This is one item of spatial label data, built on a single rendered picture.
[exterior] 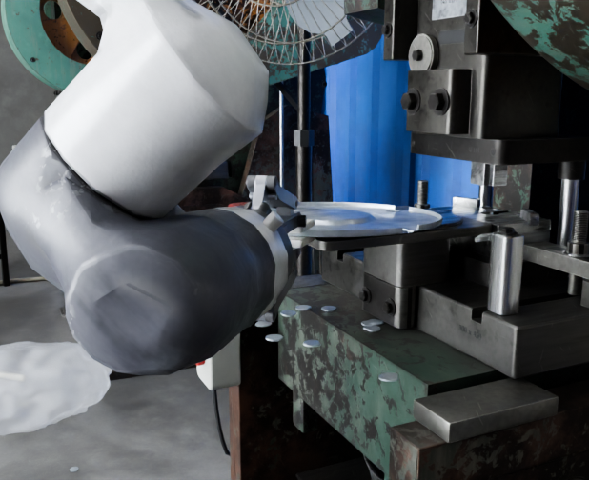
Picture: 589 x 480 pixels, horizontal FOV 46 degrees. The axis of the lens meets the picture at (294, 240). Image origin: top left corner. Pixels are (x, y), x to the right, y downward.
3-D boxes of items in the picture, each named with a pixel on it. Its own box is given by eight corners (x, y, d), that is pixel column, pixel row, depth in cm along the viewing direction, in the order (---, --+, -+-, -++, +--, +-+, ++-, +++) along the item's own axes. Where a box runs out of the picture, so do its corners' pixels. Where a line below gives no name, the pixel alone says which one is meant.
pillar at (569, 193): (564, 254, 92) (574, 149, 89) (552, 250, 94) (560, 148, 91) (577, 252, 93) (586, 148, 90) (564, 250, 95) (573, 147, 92)
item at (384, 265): (322, 350, 81) (323, 237, 79) (274, 315, 94) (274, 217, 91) (489, 320, 92) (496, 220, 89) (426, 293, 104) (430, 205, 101)
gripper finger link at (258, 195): (235, 244, 57) (234, 179, 56) (253, 232, 62) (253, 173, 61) (264, 245, 56) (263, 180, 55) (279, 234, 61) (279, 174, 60)
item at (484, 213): (496, 259, 90) (498, 224, 89) (427, 237, 103) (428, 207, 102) (548, 252, 93) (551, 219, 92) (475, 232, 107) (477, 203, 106)
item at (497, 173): (488, 187, 93) (490, 159, 93) (465, 182, 98) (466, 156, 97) (506, 185, 95) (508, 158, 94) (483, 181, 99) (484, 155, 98)
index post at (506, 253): (501, 316, 76) (507, 231, 74) (483, 309, 79) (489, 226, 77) (521, 313, 77) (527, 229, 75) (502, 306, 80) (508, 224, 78)
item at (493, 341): (514, 380, 74) (517, 327, 73) (320, 279, 114) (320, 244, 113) (699, 338, 87) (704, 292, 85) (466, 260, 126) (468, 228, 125)
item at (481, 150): (498, 186, 84) (501, 140, 83) (405, 170, 102) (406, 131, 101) (594, 179, 91) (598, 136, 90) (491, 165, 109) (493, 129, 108)
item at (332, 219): (332, 203, 106) (333, 197, 106) (491, 222, 84) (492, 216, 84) (163, 217, 88) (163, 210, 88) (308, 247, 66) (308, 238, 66)
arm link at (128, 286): (126, 82, 47) (34, 183, 50) (5, 56, 35) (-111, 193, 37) (303, 278, 46) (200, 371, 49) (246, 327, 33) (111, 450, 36)
